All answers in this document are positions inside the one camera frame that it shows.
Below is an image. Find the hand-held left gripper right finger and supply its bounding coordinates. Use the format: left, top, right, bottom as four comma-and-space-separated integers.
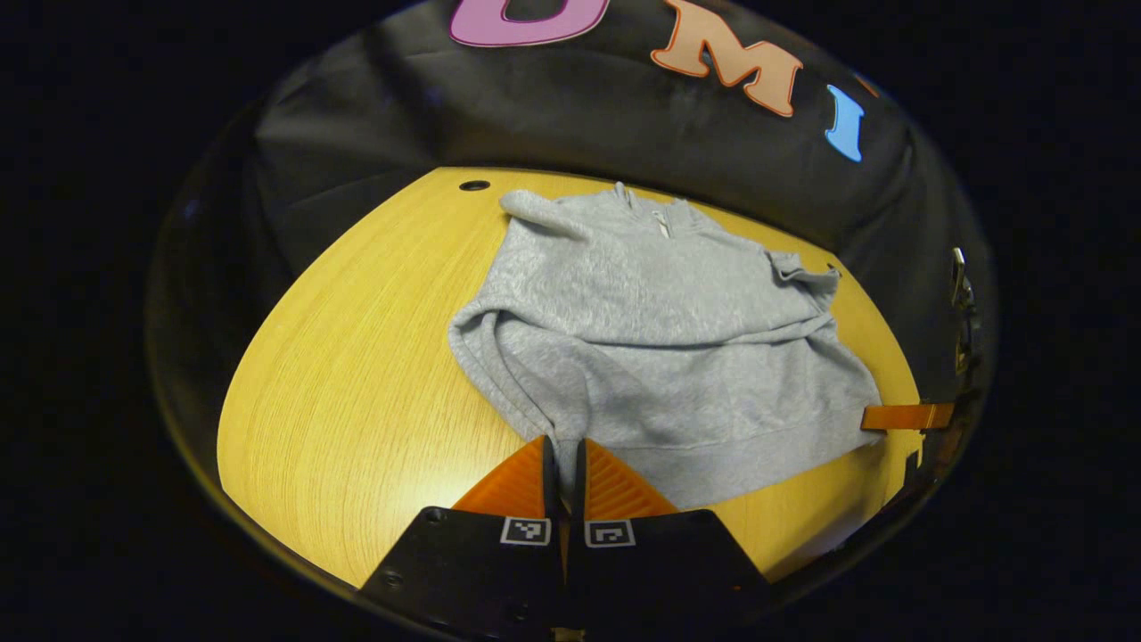
567, 437, 773, 642

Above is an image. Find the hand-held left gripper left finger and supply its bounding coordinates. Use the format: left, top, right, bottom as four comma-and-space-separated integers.
357, 435, 568, 642

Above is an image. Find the black backdrop cloth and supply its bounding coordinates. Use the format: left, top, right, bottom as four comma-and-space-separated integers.
147, 0, 995, 447

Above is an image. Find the grey zip-neck sweatshirt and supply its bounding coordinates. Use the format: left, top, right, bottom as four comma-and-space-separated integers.
447, 183, 883, 509

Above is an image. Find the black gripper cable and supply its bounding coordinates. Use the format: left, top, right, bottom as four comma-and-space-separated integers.
948, 247, 978, 375

